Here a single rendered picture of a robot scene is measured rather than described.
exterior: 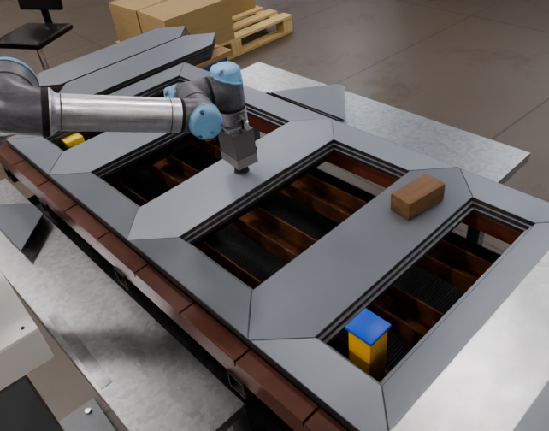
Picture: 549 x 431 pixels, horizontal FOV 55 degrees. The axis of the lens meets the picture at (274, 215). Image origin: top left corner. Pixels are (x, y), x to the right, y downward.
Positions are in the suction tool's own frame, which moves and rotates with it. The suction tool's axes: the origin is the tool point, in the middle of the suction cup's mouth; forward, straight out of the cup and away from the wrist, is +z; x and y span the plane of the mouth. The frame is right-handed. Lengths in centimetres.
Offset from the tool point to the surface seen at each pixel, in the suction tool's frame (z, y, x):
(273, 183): 0.3, -9.3, -3.8
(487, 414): -21, -92, 23
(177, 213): -0.9, -3.9, 22.6
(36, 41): 37, 287, -15
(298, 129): -1.0, 6.4, -25.3
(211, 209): -1.0, -8.6, 15.2
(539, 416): -24, -96, 20
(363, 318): -5, -62, 14
